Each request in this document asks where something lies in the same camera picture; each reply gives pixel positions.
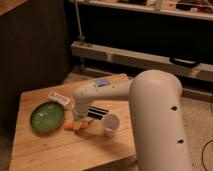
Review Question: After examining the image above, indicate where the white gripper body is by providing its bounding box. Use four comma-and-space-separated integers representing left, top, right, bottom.
72, 100, 91, 120

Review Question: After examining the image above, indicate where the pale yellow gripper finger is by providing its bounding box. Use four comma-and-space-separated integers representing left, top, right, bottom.
73, 117, 85, 131

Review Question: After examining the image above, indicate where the orange pepper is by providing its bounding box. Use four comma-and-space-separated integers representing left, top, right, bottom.
63, 121, 89, 130

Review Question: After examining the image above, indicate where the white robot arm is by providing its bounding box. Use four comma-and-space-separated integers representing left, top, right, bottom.
72, 70, 192, 171

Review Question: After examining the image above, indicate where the black rectangular block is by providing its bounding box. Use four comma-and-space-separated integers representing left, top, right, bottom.
88, 106, 109, 120

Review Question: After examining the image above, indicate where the white rectangular box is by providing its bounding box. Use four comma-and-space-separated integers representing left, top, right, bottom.
48, 92, 70, 107

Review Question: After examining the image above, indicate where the green round plate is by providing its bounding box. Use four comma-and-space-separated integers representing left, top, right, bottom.
30, 102, 65, 133

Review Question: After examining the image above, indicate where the white plastic cup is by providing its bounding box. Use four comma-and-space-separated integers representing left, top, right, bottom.
101, 114, 120, 137

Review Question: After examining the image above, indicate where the vertical metal pole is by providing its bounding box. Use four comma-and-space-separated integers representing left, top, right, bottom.
74, 0, 85, 45

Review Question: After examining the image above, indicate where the metal shelf rail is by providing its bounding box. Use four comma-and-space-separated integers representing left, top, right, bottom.
70, 41, 213, 82

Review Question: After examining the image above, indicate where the black handle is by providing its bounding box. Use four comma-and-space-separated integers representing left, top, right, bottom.
169, 57, 200, 68

